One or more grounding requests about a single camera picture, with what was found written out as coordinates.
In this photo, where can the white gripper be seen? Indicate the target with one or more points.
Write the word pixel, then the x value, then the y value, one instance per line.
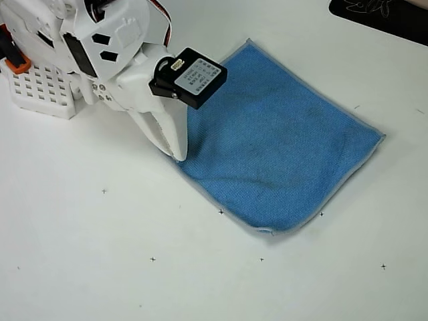
pixel 134 91

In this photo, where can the blue microfibre cloth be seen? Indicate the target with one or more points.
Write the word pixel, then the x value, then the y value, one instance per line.
pixel 274 150

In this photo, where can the white perforated base block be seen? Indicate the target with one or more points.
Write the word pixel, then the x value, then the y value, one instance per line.
pixel 36 93

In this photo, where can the orange and black clamp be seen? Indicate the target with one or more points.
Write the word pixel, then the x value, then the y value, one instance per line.
pixel 15 57

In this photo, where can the black mat with drawing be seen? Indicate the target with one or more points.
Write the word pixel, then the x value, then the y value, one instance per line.
pixel 384 16

